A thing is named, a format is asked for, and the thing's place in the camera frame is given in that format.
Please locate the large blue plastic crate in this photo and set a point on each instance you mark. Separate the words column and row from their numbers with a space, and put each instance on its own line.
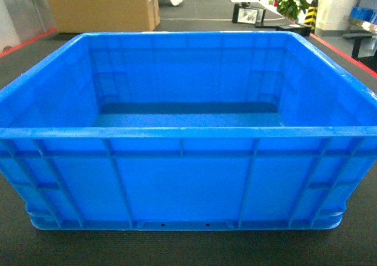
column 187, row 131

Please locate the large cardboard box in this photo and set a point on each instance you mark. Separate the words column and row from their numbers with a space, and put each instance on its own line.
column 81, row 16

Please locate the black framed picture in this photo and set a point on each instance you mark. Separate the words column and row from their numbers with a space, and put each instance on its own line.
column 245, row 14

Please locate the yellow black striped bollard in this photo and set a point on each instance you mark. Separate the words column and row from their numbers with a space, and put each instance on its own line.
column 310, row 18

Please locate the black table with leg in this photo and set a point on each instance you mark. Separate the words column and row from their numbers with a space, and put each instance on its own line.
column 358, row 30

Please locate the blue bins on table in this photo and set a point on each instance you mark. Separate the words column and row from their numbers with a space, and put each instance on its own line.
column 363, row 14

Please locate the black flat base plate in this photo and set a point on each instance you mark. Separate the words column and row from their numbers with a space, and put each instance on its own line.
column 301, row 29

